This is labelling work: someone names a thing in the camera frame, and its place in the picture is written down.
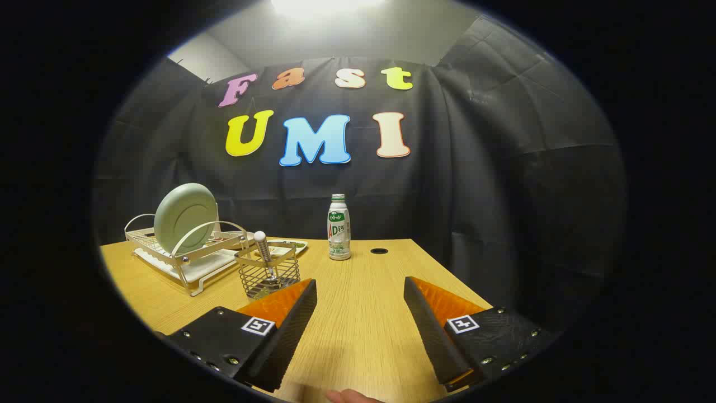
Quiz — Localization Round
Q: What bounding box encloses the white drip tray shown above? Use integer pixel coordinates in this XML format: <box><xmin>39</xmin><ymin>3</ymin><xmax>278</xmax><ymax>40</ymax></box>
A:
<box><xmin>134</xmin><ymin>246</ymin><xmax>238</xmax><ymax>283</ymax></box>

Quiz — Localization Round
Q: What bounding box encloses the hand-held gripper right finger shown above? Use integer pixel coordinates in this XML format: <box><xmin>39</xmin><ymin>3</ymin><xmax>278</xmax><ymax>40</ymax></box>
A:
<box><xmin>404</xmin><ymin>276</ymin><xmax>560</xmax><ymax>393</ymax></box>

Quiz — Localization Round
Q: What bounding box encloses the white wire dish rack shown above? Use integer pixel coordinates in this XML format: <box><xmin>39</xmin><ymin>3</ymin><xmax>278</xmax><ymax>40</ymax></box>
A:
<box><xmin>124</xmin><ymin>213</ymin><xmax>255</xmax><ymax>297</ymax></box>

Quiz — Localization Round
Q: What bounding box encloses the white divided dish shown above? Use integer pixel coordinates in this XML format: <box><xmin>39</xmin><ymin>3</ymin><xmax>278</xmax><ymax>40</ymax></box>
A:
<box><xmin>255</xmin><ymin>239</ymin><xmax>309</xmax><ymax>257</ymax></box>

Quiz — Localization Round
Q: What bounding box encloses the black backdrop cloth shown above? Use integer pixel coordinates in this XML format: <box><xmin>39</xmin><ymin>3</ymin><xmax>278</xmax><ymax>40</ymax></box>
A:
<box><xmin>92</xmin><ymin>14</ymin><xmax>627</xmax><ymax>336</ymax></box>

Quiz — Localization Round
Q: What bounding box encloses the metal wire basket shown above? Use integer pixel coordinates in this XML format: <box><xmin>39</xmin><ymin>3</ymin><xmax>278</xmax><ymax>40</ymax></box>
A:
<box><xmin>234</xmin><ymin>242</ymin><xmax>301</xmax><ymax>300</ymax></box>

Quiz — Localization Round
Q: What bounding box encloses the pale green plate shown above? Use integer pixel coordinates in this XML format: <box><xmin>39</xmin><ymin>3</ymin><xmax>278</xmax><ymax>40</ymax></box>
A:
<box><xmin>154</xmin><ymin>183</ymin><xmax>219</xmax><ymax>256</ymax></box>

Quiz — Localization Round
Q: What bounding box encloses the white milk bottle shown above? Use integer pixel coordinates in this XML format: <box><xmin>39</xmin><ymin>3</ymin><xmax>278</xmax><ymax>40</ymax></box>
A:
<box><xmin>327</xmin><ymin>194</ymin><xmax>352</xmax><ymax>261</ymax></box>

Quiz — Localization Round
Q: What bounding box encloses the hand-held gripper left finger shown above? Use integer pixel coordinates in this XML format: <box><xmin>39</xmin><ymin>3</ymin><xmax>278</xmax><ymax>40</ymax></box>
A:
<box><xmin>154</xmin><ymin>278</ymin><xmax>318</xmax><ymax>393</ymax></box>

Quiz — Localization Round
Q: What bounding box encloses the white handled spoon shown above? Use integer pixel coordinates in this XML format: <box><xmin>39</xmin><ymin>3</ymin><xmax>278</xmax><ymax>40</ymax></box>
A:
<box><xmin>253</xmin><ymin>231</ymin><xmax>280</xmax><ymax>280</ymax></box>

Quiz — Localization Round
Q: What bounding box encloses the ceiling light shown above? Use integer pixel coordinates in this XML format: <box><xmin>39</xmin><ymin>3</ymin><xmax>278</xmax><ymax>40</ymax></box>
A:
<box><xmin>271</xmin><ymin>0</ymin><xmax>387</xmax><ymax>20</ymax></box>

